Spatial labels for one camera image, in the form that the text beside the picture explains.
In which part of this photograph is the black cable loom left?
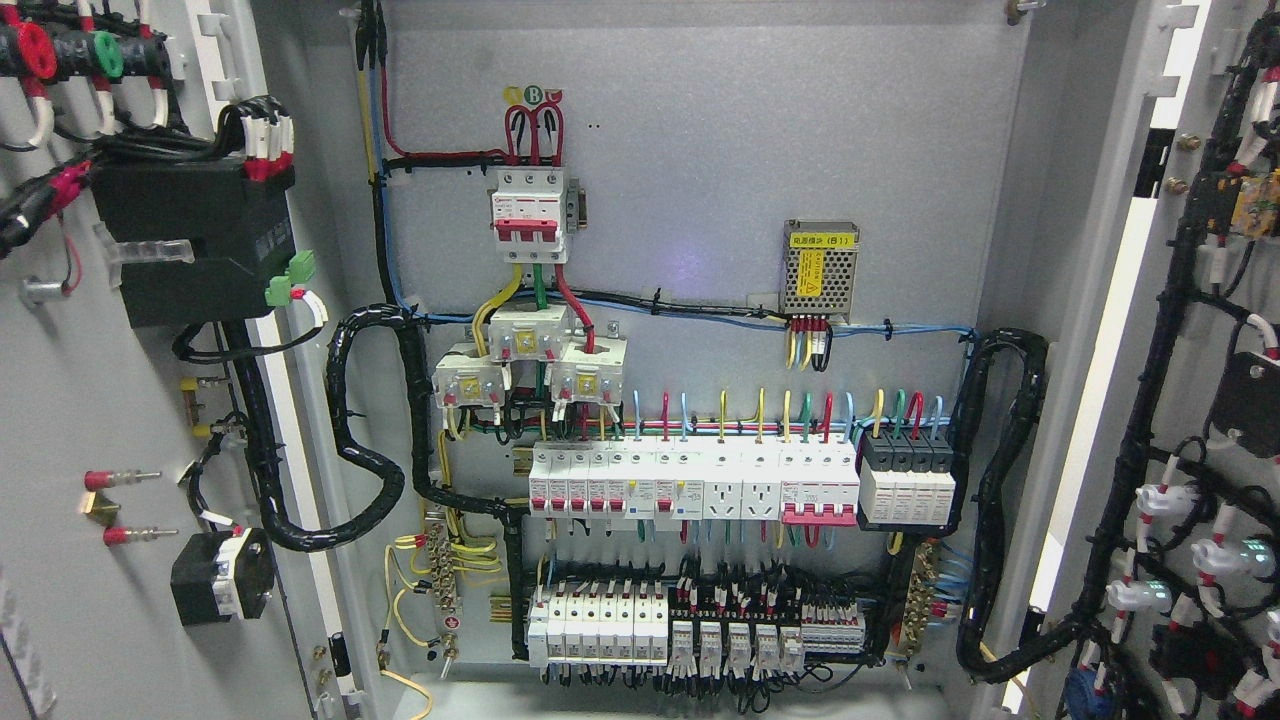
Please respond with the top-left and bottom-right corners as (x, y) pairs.
(225, 302), (531, 553)

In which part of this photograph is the black digital power meter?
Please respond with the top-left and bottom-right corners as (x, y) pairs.
(91, 158), (294, 328)

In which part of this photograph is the green indicator lamp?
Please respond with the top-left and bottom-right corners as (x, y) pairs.
(79, 12), (124, 136)

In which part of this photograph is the black white surge protector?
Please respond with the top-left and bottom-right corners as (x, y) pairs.
(858, 432), (956, 530)

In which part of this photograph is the grey cabinet door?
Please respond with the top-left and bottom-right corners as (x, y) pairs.
(3, 1), (372, 719)
(963, 1), (1277, 719)

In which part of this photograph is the red indicator lamp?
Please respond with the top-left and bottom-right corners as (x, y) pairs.
(0, 15), (58, 149)

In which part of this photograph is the white breaker and socket row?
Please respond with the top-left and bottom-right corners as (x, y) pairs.
(527, 436), (859, 530)

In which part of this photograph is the metal mesh power supply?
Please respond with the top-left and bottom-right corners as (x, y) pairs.
(780, 219), (860, 316)

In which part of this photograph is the white current transformer block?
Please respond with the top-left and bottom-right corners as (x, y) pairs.
(431, 304), (627, 409)

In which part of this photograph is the white lower breaker row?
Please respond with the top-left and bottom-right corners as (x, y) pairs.
(526, 579), (672, 667)

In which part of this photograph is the red three pole main breaker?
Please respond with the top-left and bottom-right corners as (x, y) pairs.
(490, 167), (570, 264)

